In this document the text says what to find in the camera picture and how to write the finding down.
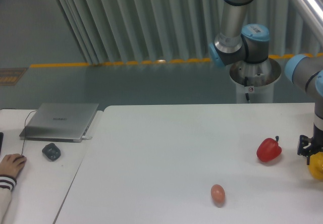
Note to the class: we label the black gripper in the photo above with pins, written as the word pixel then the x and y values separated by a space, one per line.
pixel 309 146

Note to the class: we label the yellow bell pepper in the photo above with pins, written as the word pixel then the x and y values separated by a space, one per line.
pixel 315 166

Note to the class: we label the forearm in white sleeve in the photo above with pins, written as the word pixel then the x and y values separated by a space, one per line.
pixel 7 186

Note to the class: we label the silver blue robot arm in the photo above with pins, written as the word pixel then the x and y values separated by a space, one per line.
pixel 232 45

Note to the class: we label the red bell pepper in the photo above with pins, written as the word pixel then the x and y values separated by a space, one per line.
pixel 269 149

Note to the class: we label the person's hand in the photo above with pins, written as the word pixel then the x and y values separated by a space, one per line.
pixel 12 164

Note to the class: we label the brown egg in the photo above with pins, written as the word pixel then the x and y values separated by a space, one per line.
pixel 218 194

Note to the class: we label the white pleated curtain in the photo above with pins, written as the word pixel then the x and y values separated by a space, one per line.
pixel 151 30

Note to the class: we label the black earbuds case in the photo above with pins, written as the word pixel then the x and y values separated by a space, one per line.
pixel 51 152

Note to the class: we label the silver closed laptop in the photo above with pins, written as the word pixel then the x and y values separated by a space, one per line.
pixel 60 122

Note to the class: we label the black keyboard edge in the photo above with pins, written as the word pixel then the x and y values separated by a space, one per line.
pixel 1 141

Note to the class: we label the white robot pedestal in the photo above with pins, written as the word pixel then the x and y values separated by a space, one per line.
pixel 255 82

